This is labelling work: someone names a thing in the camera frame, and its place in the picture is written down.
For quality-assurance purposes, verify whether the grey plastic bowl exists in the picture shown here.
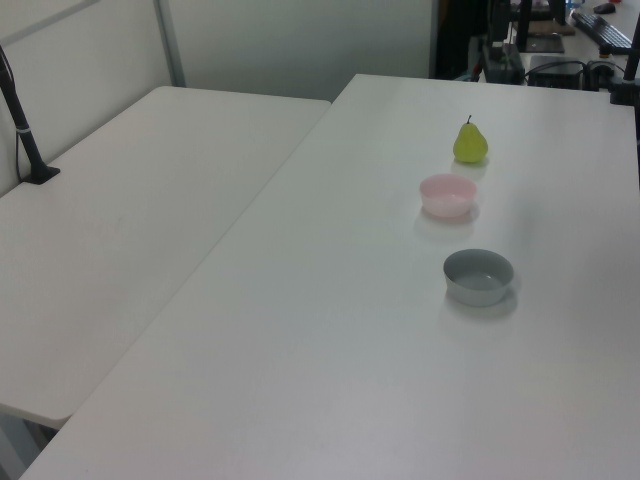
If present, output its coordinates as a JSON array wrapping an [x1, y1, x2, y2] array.
[[442, 248, 516, 308]]

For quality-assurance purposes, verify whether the black camera stand with base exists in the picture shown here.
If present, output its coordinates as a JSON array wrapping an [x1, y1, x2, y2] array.
[[0, 43, 62, 186]]

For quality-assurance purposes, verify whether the pink plastic bowl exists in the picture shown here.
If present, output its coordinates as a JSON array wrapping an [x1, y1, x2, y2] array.
[[418, 173, 478, 218]]

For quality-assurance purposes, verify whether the dark control box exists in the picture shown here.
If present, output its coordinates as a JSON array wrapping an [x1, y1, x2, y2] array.
[[480, 45, 525, 85]]

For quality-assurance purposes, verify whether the black metal frame post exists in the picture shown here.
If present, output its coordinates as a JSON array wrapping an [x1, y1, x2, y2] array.
[[516, 0, 533, 52]]

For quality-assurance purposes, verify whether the black computer keyboard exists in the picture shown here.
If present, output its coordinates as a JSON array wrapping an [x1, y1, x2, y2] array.
[[571, 11, 634, 50]]

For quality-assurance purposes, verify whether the black electronics box with cables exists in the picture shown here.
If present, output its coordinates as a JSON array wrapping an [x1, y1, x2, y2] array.
[[524, 54, 587, 90]]

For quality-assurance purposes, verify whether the white side table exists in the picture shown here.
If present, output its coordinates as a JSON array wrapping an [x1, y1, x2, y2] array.
[[0, 85, 333, 422]]

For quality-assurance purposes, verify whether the green yellow pear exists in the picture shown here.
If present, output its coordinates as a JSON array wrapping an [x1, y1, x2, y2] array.
[[452, 114, 489, 164]]

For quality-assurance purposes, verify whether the black flat pad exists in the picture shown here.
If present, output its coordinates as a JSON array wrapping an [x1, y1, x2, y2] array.
[[523, 33, 567, 55]]

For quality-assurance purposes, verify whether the brown wooden board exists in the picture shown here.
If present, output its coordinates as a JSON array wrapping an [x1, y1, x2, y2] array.
[[528, 18, 576, 37]]

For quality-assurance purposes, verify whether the black clamped camera stand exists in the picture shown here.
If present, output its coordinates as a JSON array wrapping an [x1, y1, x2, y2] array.
[[608, 0, 640, 107]]

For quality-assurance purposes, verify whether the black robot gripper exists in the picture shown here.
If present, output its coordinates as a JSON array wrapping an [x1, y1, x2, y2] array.
[[488, 0, 510, 49]]

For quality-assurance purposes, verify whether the thin black stand cable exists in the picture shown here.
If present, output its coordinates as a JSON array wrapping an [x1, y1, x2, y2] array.
[[0, 47, 24, 182]]

